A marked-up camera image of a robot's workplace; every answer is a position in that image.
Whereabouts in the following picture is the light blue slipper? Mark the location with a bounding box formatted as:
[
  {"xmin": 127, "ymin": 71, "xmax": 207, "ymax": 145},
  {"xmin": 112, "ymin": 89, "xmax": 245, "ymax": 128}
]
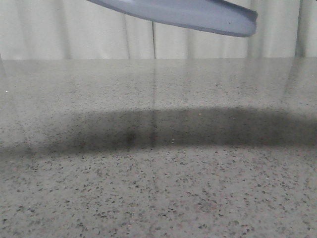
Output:
[{"xmin": 92, "ymin": 0, "xmax": 258, "ymax": 37}]

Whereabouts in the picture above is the beige background curtain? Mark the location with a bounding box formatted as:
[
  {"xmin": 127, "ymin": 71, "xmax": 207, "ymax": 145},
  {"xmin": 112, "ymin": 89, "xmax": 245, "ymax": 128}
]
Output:
[{"xmin": 0, "ymin": 0, "xmax": 317, "ymax": 60}]

